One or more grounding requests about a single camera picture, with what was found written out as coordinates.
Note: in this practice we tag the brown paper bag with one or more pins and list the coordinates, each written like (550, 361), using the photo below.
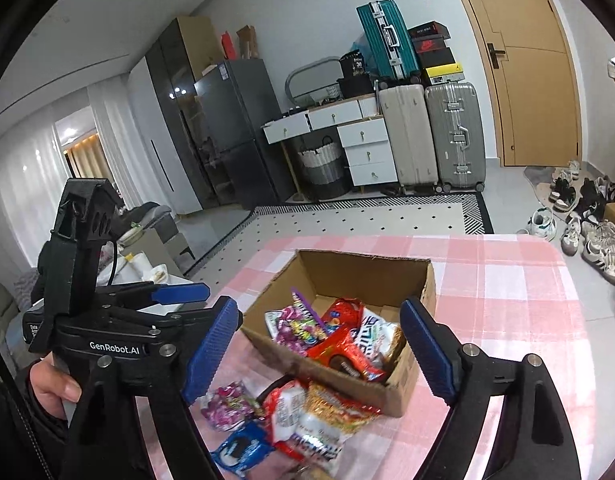
(247, 42)

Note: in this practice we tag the brown cardboard box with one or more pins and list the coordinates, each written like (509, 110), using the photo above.
(367, 270)

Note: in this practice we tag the grey suitcase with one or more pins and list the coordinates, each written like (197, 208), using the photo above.
(457, 135)

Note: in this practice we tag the plain black shoe box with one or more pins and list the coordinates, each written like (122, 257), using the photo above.
(436, 58)

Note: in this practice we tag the black printed carton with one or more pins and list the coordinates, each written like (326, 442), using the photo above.
(355, 66)

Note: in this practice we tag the white side table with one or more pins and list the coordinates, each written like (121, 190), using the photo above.
(147, 272)

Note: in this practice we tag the dark grey sofa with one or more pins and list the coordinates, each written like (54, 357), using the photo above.
(152, 220)

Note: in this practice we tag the pile of assorted shoes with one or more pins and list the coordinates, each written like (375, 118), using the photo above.
(592, 235)

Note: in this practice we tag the blue cookie packet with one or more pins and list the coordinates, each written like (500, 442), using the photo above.
(242, 450)

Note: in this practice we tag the pink checked tablecloth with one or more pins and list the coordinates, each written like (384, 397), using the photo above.
(512, 285)

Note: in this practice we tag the tall dark glass cabinet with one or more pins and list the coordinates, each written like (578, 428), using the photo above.
(172, 100)

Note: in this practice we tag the purple candy packet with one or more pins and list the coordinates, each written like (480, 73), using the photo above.
(230, 402)

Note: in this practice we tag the teal suitcase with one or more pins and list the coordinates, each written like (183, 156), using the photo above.
(387, 40)

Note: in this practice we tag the woven laundry basket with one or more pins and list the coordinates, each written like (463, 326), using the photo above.
(322, 170)

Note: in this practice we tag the beige suitcase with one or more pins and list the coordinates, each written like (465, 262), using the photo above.
(410, 140)

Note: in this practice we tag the grey door mat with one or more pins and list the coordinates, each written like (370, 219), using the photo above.
(537, 180)

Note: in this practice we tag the fried noodle snack packet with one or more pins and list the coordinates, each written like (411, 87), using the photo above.
(332, 410)
(377, 335)

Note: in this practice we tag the dark grey refrigerator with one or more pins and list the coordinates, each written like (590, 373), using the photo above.
(242, 130)

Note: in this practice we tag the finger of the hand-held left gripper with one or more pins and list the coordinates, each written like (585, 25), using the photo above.
(177, 316)
(182, 292)

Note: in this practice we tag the white dresser with drawers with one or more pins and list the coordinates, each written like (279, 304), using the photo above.
(367, 155)

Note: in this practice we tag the black shoe box red logo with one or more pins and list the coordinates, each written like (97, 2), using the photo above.
(429, 45)

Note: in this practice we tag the flat black box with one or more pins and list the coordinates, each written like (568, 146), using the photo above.
(356, 89)

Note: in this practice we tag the red paper bag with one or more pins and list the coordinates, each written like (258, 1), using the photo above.
(229, 47)

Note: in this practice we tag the white curtain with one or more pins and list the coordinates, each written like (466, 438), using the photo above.
(112, 150)

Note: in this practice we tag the arched grey mirror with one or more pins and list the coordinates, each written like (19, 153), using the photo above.
(307, 72)

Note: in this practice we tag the person's left forearm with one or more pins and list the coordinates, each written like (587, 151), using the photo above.
(17, 435)

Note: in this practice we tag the black shoe box red trim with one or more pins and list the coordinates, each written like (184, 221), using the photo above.
(426, 30)

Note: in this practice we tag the red chips packet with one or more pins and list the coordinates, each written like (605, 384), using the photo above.
(340, 317)

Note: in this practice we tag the multicoloured candy packet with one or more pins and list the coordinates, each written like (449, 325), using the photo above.
(295, 330)

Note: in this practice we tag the wooden door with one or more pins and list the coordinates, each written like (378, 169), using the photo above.
(527, 85)

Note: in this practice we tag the person's left hand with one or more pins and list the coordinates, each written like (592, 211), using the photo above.
(50, 382)

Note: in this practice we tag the red chocolate cookie packet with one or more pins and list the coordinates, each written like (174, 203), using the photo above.
(345, 355)

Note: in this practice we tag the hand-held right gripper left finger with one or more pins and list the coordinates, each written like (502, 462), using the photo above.
(210, 355)

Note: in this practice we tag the white wardrobe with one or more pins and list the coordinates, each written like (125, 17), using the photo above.
(147, 150)

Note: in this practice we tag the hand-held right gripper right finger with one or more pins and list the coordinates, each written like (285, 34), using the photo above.
(427, 350)

